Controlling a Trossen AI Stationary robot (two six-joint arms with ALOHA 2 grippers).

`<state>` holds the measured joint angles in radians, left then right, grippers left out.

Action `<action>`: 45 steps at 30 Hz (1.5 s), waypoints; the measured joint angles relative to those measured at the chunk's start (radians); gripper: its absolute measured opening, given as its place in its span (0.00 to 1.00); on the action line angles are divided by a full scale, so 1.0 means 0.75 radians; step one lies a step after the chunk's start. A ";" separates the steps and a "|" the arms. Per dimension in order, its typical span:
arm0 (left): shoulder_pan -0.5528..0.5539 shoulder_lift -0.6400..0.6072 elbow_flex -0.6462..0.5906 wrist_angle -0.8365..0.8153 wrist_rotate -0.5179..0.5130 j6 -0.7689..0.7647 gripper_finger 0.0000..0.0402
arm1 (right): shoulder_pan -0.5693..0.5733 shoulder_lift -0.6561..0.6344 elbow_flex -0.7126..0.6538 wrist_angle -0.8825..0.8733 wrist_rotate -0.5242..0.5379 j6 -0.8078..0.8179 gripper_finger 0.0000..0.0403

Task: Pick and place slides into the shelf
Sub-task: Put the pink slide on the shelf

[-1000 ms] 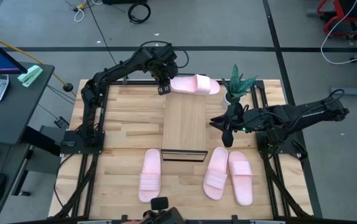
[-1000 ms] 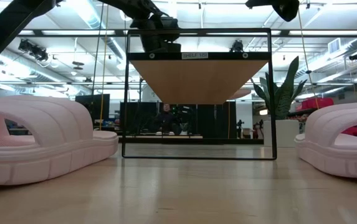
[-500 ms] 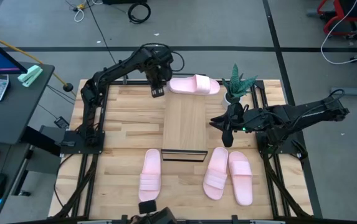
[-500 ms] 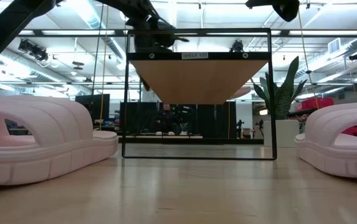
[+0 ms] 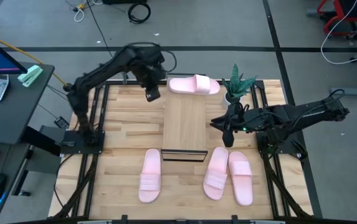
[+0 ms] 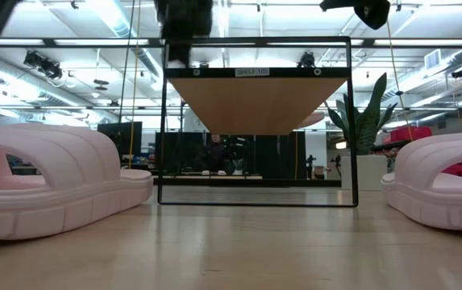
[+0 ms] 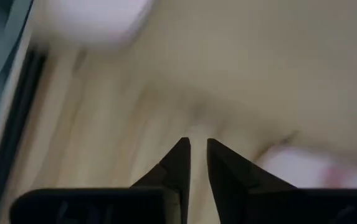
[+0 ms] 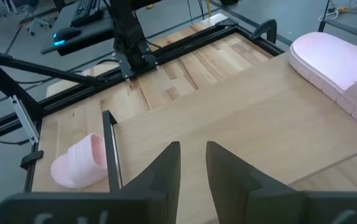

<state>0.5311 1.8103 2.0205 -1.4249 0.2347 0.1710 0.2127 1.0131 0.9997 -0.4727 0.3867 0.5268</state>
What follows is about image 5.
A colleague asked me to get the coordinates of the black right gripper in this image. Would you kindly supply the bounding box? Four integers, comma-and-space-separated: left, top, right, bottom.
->
209, 104, 257, 148

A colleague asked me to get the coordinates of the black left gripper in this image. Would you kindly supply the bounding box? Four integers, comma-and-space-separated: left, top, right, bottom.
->
134, 58, 166, 103

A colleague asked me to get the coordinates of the pink rubber slide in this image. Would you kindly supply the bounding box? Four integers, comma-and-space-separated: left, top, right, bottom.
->
168, 73, 221, 96
227, 151, 254, 207
202, 146, 229, 201
138, 148, 163, 203

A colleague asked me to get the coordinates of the potted green succulent plant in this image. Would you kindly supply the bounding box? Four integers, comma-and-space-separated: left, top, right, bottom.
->
221, 63, 258, 110

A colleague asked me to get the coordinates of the small black power adapter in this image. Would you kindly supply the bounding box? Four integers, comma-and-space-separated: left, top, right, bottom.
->
54, 116, 70, 129

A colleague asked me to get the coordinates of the black box on floor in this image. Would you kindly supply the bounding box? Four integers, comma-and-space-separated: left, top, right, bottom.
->
102, 0, 148, 5

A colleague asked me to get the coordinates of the mint green stapler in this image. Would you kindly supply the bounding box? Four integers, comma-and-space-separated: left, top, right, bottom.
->
17, 64, 44, 88

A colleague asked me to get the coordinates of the dark grey desk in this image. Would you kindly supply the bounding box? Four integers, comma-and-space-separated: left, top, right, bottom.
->
0, 62, 62, 223

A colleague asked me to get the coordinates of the red and black cart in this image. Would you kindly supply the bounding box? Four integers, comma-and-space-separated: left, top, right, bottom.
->
317, 0, 357, 40

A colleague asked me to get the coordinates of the black aluminium table frame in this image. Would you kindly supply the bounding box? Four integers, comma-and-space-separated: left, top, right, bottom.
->
53, 79, 315, 224

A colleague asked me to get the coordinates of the wooden shelf with black frame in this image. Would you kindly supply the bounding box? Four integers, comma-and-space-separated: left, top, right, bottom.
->
159, 73, 209, 162

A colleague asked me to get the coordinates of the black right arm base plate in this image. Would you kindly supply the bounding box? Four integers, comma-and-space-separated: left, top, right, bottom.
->
257, 132, 307, 156

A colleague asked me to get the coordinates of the coiled black cable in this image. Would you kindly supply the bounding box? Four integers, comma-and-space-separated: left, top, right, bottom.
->
127, 2, 152, 25

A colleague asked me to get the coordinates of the long black floor cable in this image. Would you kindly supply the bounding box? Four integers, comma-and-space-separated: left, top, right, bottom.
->
85, 0, 128, 78

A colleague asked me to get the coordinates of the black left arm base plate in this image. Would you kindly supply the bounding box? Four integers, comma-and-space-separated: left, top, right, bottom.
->
59, 129, 106, 156

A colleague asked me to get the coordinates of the short white cable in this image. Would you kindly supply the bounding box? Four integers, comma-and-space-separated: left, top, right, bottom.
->
74, 7, 85, 23

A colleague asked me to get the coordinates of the long white cable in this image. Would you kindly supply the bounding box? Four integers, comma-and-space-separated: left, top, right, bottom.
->
320, 0, 357, 65

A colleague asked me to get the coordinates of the yellow cable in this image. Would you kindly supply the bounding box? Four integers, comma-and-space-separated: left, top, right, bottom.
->
0, 29, 69, 87

